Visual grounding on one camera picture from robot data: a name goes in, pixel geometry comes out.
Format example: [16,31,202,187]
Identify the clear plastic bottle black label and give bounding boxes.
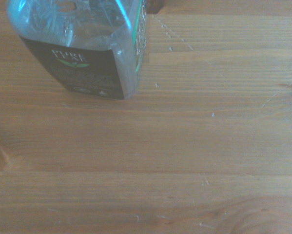
[6,0,148,100]

